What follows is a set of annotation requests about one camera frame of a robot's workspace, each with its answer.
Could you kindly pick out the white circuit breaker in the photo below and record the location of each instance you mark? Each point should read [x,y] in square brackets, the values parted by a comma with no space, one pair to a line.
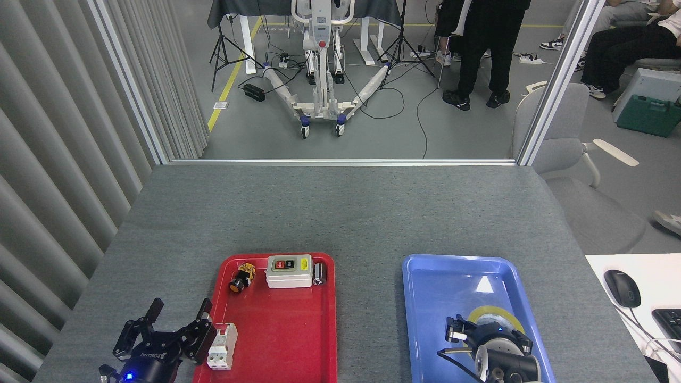
[222,348]

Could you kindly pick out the white switch box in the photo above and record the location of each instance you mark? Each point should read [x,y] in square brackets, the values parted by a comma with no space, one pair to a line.
[288,274]

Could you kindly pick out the silver frame post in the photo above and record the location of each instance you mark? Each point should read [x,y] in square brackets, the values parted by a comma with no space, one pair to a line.
[561,80]
[130,85]

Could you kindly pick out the silver frame rail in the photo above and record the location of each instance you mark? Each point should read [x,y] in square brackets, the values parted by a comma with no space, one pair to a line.
[340,161]

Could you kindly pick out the black computer mouse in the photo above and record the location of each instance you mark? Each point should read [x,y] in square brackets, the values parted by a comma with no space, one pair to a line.
[622,287]

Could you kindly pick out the grey equipment box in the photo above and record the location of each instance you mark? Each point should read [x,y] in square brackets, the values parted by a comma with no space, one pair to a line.
[657,82]

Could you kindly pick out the orange push button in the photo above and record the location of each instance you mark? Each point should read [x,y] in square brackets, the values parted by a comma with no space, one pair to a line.
[240,279]

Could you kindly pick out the green plastic case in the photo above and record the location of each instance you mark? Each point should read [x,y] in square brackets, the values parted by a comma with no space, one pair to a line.
[646,117]

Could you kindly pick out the yellow tape roll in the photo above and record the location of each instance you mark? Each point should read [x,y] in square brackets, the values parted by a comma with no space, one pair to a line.
[497,310]

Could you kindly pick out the standing person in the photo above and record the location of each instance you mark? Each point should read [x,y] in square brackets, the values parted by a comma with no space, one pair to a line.
[487,42]

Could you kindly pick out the red plastic tray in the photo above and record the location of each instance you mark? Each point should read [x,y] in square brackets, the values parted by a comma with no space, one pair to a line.
[287,330]

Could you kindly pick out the white power strip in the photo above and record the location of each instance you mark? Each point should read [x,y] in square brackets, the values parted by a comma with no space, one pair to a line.
[531,60]

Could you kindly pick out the grey office chair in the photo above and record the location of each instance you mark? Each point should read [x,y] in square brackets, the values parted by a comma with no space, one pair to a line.
[601,213]

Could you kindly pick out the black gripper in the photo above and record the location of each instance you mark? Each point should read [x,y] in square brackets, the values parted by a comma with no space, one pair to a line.
[495,334]
[154,359]

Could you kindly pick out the white side desk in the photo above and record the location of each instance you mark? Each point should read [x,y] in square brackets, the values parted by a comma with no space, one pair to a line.
[596,266]

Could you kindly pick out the white stand on wheels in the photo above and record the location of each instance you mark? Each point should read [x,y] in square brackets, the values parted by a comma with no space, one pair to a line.
[322,32]

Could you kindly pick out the person's white shoe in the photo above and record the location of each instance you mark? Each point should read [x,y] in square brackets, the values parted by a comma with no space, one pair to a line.
[669,221]

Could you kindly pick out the seated person black trousers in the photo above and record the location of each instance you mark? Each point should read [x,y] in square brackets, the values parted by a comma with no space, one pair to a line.
[622,48]

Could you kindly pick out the black keyboard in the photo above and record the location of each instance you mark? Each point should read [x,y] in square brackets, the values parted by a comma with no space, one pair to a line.
[670,327]

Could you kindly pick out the black tripod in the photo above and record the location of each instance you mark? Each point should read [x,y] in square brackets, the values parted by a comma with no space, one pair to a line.
[403,32]
[219,42]

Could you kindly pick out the seated person grey trousers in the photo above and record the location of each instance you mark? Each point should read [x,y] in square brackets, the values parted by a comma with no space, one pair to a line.
[612,16]

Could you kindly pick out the black power adapter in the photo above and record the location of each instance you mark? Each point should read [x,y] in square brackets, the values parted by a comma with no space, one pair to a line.
[254,92]

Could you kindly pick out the small silver black cylinder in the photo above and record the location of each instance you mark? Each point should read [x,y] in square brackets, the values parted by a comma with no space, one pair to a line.
[318,274]

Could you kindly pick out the blue plastic tray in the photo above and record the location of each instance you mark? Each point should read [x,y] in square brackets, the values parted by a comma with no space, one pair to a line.
[436,287]

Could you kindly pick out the white floor plate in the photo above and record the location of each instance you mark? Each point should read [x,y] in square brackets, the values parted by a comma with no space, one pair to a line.
[221,105]

